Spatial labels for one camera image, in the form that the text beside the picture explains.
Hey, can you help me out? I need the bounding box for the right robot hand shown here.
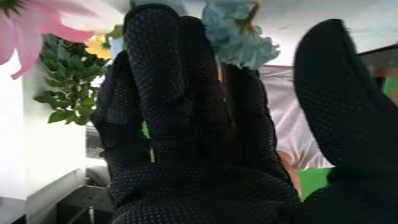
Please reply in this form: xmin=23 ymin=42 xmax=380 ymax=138
xmin=89 ymin=3 xmax=398 ymax=224

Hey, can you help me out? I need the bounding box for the person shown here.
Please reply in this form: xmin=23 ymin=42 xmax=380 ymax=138
xmin=257 ymin=64 xmax=337 ymax=198

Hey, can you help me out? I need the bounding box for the pink flower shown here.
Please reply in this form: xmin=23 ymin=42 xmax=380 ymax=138
xmin=0 ymin=0 xmax=97 ymax=80

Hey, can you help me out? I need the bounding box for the yellow flower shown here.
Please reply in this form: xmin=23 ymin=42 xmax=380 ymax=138
xmin=83 ymin=33 xmax=115 ymax=60

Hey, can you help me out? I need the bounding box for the light blue flower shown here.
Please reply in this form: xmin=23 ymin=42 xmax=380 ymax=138
xmin=200 ymin=0 xmax=282 ymax=71

